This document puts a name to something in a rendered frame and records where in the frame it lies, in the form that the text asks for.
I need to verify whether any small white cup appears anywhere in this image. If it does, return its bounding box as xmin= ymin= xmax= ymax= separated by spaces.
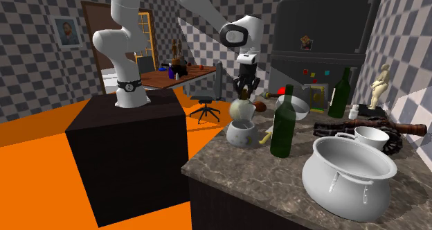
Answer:
xmin=354 ymin=125 xmax=390 ymax=152

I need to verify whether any yellow green picture frame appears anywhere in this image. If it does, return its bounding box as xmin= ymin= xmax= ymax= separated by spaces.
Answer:
xmin=303 ymin=83 xmax=329 ymax=114

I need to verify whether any large green wine bottle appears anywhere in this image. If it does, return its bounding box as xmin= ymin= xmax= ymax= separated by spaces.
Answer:
xmin=269 ymin=84 xmax=297 ymax=159

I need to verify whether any white mug with moon print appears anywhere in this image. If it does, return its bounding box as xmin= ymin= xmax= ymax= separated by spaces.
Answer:
xmin=225 ymin=118 xmax=260 ymax=148

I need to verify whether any small white bottle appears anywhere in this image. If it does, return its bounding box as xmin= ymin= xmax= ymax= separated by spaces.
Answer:
xmin=348 ymin=104 xmax=360 ymax=121

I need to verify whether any white round flask with cork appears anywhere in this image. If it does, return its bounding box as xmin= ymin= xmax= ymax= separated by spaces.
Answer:
xmin=228 ymin=88 xmax=257 ymax=122

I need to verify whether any brown wooden handle tool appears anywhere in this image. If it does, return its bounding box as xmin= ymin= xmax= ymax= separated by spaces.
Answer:
xmin=259 ymin=91 xmax=282 ymax=100

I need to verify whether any large white cooking pot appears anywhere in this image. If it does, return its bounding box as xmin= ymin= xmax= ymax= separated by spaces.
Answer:
xmin=301 ymin=132 xmax=398 ymax=222

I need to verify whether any dark robot stand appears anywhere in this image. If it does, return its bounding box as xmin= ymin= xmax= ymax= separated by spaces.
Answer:
xmin=64 ymin=88 xmax=190 ymax=228

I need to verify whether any yellow banana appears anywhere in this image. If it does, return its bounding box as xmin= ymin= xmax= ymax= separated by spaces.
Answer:
xmin=258 ymin=131 xmax=273 ymax=145

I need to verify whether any beige figure on black base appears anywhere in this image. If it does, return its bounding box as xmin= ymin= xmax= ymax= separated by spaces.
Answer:
xmin=358 ymin=62 xmax=392 ymax=118

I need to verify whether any slim green wine bottle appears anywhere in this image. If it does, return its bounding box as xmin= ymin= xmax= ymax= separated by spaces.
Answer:
xmin=327 ymin=67 xmax=352 ymax=119

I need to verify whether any grey office chair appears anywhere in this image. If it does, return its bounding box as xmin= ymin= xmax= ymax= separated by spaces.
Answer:
xmin=188 ymin=61 xmax=224 ymax=125

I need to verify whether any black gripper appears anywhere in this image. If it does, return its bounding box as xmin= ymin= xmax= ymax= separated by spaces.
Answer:
xmin=232 ymin=62 xmax=262 ymax=96

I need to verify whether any brown door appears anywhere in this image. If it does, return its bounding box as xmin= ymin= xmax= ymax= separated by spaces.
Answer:
xmin=80 ymin=1 xmax=156 ymax=96

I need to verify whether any white bowl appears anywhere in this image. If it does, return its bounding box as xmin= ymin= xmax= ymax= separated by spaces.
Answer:
xmin=275 ymin=94 xmax=311 ymax=121

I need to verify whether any dark grey refrigerator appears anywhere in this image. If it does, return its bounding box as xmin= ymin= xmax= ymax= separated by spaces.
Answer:
xmin=268 ymin=0 xmax=382 ymax=106

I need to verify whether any framed portrait wall picture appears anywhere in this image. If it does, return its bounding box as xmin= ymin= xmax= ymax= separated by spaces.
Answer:
xmin=49 ymin=15 xmax=84 ymax=50

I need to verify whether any brown wooden desk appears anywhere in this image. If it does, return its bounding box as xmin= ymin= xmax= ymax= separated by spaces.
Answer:
xmin=139 ymin=36 xmax=219 ymax=91

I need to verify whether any yellow open shelf frame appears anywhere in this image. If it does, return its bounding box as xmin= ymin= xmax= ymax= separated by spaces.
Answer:
xmin=134 ymin=11 xmax=159 ymax=71

